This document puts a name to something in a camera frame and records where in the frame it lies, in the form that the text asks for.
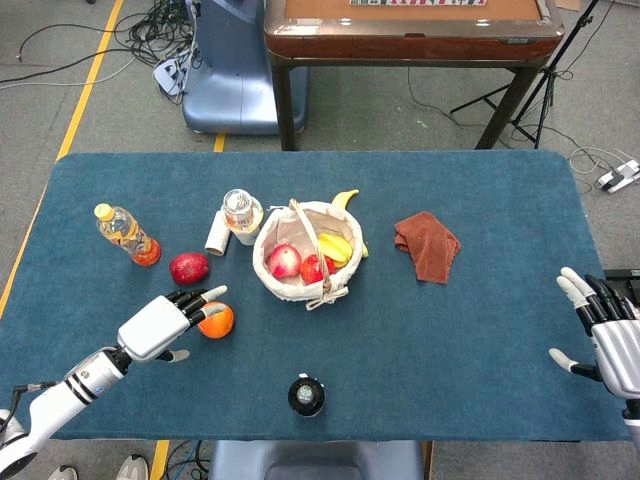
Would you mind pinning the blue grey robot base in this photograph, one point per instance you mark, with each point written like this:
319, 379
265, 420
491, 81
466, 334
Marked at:
240, 75

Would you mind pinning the red strawberry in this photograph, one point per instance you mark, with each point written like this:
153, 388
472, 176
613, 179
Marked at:
312, 270

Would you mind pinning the black tripod stand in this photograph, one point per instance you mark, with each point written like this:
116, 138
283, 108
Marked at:
545, 75

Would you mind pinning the pink peach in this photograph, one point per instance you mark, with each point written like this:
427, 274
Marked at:
285, 261

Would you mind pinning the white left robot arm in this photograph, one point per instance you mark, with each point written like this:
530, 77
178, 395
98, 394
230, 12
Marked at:
50, 410

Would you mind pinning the yellow starfruit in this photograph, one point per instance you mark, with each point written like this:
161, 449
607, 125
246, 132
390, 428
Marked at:
336, 247

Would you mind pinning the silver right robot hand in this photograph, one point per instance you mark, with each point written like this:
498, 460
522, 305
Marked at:
617, 350

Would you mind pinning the blue grey robot torso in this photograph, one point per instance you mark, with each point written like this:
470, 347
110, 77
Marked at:
315, 460

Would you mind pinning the brown folded cloth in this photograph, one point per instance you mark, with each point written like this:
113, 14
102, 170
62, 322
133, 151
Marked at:
427, 245

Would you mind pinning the wicker basket with cloth lining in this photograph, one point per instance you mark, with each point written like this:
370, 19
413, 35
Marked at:
285, 292

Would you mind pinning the blue table cloth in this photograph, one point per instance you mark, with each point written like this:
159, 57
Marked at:
450, 350

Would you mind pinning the brown mahjong table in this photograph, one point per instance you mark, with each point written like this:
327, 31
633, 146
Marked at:
410, 37

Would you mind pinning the dark red apple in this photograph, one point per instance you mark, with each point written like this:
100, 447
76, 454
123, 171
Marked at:
188, 268

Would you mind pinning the white power strip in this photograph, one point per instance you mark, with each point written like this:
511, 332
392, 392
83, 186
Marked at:
170, 75
619, 177

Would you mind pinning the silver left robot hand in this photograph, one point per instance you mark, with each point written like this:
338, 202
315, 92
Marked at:
150, 325

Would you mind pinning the white cardboard tube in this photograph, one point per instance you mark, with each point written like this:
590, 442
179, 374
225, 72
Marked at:
217, 235

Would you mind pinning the yellow banana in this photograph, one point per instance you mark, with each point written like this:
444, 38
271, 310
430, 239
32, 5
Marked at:
344, 199

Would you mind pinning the orange drink plastic bottle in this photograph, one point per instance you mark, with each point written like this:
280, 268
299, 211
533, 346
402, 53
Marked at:
125, 232

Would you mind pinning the orange fruit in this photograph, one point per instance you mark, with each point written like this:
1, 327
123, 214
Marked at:
219, 324

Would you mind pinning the dark bottle with black cap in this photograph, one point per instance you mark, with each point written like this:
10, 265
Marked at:
306, 396

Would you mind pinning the white shoe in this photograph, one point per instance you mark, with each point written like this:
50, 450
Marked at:
132, 467
64, 472

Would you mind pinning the clear bottle with orange drink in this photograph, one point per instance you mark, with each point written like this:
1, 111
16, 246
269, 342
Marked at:
242, 207

